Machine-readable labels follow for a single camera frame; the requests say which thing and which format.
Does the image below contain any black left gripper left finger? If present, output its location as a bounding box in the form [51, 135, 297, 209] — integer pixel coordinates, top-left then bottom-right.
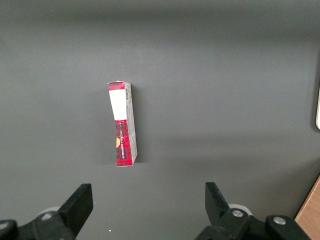
[0, 183, 94, 240]

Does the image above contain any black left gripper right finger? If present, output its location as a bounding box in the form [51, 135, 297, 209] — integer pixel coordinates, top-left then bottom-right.
[193, 181, 311, 240]

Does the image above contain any beige plastic tray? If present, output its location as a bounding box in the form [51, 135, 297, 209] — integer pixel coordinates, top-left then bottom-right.
[315, 82, 320, 131]

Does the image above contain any wooden drawer cabinet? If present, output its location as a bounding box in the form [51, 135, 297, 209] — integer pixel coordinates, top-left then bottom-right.
[294, 174, 320, 240]

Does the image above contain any red plaid cardboard box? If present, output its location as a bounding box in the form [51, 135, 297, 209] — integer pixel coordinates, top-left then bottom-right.
[107, 80, 139, 168]

